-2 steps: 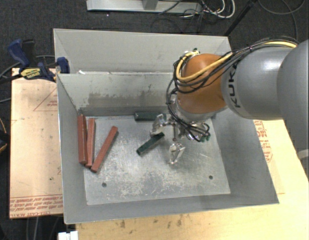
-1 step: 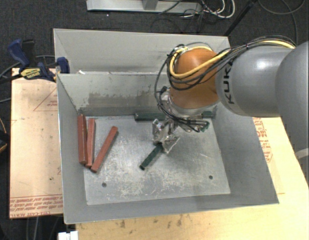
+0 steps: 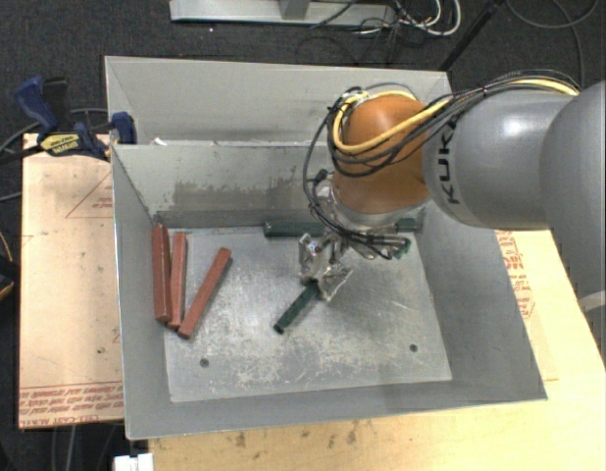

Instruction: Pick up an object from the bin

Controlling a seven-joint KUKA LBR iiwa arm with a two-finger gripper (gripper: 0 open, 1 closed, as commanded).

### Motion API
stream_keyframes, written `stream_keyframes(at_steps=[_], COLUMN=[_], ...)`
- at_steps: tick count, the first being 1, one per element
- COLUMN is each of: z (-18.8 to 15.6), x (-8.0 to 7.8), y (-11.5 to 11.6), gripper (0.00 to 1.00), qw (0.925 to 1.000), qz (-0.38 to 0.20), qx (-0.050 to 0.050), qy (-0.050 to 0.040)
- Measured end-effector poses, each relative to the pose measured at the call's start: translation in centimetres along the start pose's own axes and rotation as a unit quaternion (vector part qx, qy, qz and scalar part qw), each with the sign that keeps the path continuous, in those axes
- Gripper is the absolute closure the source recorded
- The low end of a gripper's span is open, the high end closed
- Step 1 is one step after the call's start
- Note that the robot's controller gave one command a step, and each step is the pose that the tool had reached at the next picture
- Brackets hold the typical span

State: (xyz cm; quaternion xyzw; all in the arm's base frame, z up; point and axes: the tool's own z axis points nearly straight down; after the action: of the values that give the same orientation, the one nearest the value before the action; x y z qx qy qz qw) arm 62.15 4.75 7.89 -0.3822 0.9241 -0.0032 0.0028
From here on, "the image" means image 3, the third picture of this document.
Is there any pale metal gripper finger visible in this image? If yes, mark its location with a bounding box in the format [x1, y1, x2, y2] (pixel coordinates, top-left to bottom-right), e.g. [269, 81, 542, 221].
[319, 261, 355, 304]
[297, 234, 325, 285]

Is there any dark green block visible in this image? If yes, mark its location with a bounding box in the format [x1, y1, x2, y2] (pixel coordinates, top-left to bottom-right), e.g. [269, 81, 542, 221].
[263, 217, 419, 238]
[273, 282, 320, 336]

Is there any grey metal bin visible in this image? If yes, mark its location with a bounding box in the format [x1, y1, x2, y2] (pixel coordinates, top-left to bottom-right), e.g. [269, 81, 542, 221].
[104, 55, 549, 442]

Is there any red-brown flat block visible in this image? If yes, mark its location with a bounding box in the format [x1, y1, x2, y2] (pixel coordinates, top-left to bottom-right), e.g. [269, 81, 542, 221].
[151, 223, 174, 325]
[177, 246, 234, 340]
[166, 232, 189, 333]

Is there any brown cardboard board, red print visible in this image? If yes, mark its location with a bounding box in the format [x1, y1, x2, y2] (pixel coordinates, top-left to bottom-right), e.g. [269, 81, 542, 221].
[18, 132, 562, 432]

